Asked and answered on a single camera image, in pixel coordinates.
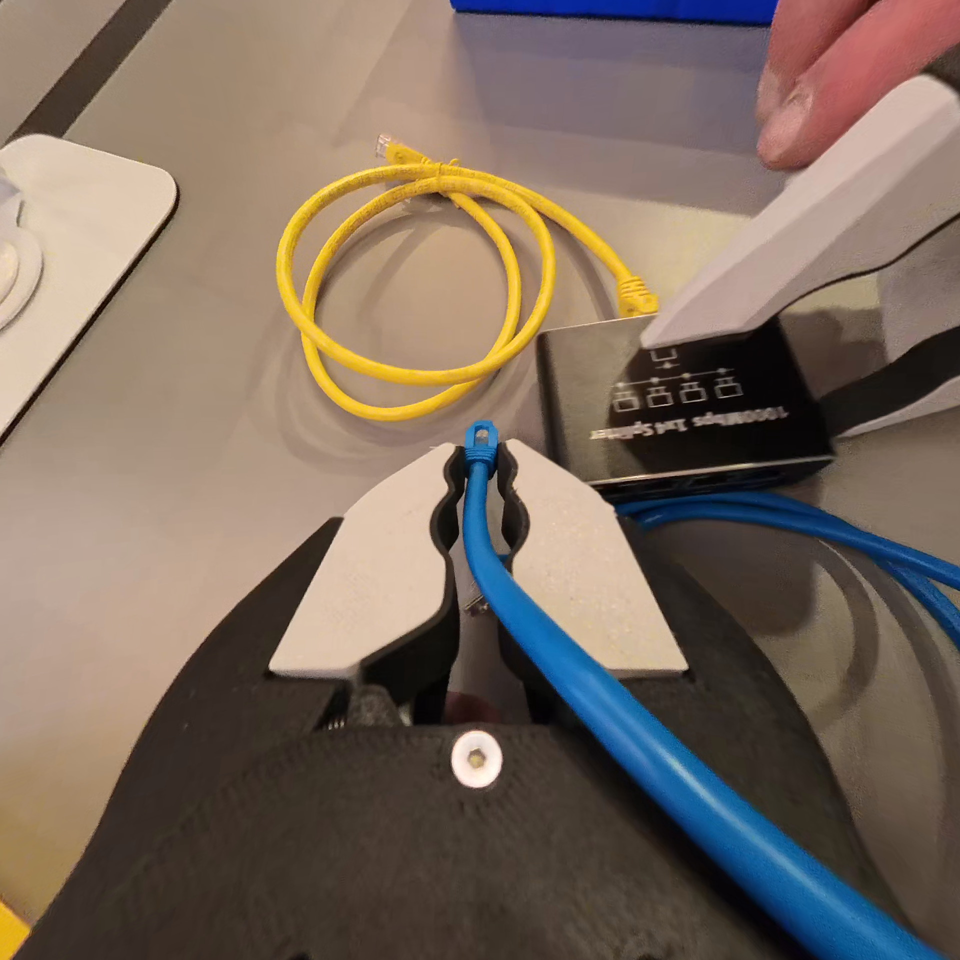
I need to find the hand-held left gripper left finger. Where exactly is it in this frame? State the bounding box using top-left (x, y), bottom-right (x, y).
top-left (267, 441), bottom-right (461, 702)

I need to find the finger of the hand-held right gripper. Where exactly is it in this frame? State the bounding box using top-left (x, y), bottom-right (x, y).
top-left (641, 73), bottom-right (960, 351)
top-left (823, 241), bottom-right (960, 441)

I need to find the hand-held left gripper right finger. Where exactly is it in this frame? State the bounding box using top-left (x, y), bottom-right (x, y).
top-left (495, 438), bottom-right (690, 676)

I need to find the blue ethernet cable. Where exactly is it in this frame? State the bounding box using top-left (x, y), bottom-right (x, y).
top-left (461, 420), bottom-right (960, 960)

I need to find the black ethernet splitter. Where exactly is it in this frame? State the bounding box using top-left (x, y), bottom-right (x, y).
top-left (535, 315), bottom-right (838, 502)

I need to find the yellow ethernet cable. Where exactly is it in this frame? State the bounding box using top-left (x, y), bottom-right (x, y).
top-left (276, 133), bottom-right (660, 423)

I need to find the blue plastic bin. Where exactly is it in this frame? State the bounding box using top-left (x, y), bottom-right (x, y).
top-left (450, 0), bottom-right (779, 27)

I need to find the person's right hand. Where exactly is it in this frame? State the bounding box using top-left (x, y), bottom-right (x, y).
top-left (756, 0), bottom-right (960, 171)

